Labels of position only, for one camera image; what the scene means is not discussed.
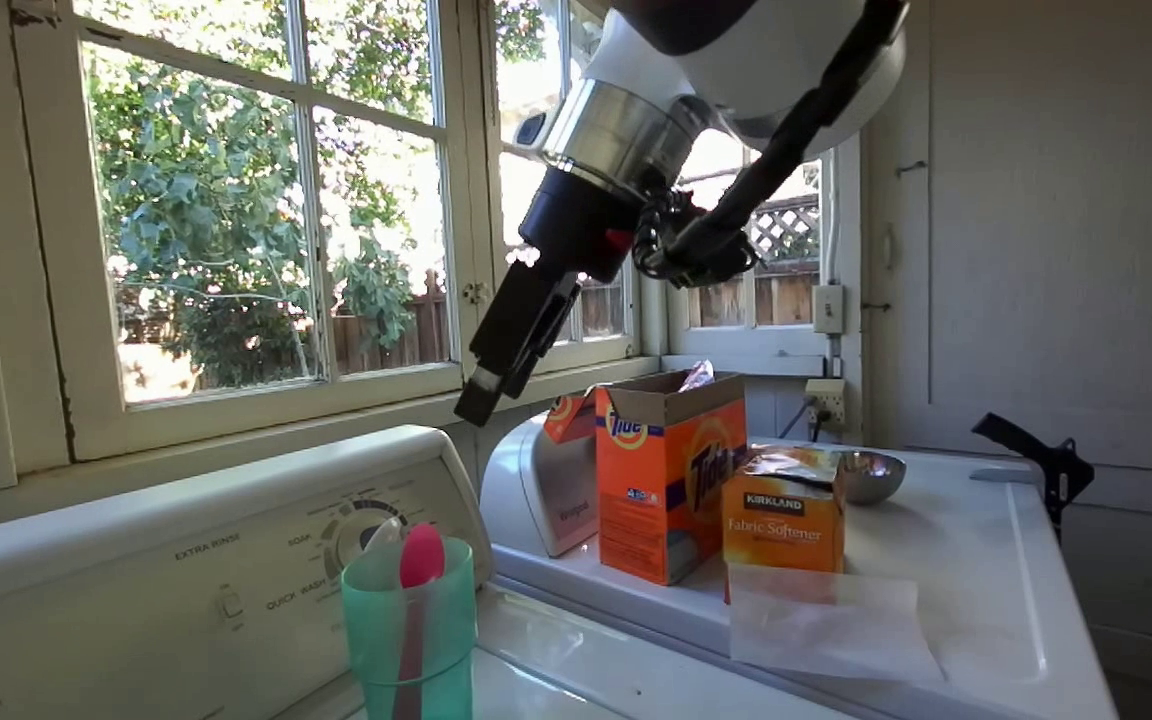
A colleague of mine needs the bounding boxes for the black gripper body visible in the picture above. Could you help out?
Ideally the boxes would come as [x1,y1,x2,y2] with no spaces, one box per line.
[470,167,641,397]

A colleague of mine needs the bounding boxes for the pink spoon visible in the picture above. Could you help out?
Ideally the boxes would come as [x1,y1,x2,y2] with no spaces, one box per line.
[391,523,447,720]

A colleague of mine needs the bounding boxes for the teal plastic cup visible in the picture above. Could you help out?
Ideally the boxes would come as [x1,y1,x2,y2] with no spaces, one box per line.
[341,542,477,720]

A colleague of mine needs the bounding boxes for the silver metal bowl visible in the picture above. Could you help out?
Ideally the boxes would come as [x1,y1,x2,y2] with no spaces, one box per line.
[835,448,904,510]

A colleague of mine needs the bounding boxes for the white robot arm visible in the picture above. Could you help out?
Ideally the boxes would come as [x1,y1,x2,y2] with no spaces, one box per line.
[458,0,911,426]

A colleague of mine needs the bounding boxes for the white right washing machine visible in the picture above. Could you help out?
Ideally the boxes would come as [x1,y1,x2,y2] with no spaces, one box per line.
[481,420,1122,720]

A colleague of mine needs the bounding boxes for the white washing machine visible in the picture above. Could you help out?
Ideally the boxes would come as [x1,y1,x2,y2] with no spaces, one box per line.
[481,420,1122,720]
[0,427,846,720]

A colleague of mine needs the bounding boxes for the white left washing machine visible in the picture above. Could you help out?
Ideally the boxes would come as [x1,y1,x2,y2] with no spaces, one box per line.
[0,427,846,720]

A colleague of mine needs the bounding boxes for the orange Tide detergent box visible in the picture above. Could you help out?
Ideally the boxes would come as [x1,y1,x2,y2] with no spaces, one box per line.
[546,374,749,586]

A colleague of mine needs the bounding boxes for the orange Kirkland softener box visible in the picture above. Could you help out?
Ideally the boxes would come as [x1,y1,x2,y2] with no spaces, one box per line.
[722,448,846,574]

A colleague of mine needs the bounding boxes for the white dryer sheet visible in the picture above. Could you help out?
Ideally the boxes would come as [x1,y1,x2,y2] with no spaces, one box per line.
[728,565,946,686]

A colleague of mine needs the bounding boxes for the black cable conduit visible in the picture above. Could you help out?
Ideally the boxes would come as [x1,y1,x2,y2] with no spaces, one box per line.
[634,0,911,294]

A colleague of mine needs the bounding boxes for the white wall light switch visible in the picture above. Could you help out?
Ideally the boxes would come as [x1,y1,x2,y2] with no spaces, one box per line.
[814,284,847,336]

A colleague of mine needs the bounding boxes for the white wall outlet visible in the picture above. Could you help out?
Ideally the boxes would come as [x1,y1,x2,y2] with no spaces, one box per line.
[804,381,847,432]

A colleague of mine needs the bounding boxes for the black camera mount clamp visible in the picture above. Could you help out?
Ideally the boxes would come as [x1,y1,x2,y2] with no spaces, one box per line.
[972,414,1096,532]

